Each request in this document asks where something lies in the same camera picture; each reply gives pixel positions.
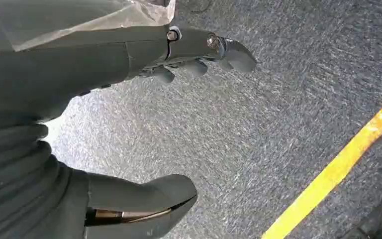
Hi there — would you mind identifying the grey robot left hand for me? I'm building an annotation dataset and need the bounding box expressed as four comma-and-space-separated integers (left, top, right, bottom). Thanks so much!
0, 25, 258, 239

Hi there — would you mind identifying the dark block object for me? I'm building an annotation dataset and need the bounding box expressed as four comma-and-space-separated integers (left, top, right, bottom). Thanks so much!
340, 193, 382, 239

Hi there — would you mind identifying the clear plastic bag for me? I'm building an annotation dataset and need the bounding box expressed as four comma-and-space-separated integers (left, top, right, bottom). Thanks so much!
0, 0, 177, 62

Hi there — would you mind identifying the yellow tape strip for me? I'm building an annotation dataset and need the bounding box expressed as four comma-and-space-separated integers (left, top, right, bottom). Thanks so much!
261, 91, 382, 239

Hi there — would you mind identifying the ribbed grey left arm sleeve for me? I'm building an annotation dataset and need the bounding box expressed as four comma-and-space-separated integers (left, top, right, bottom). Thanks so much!
0, 111, 72, 239

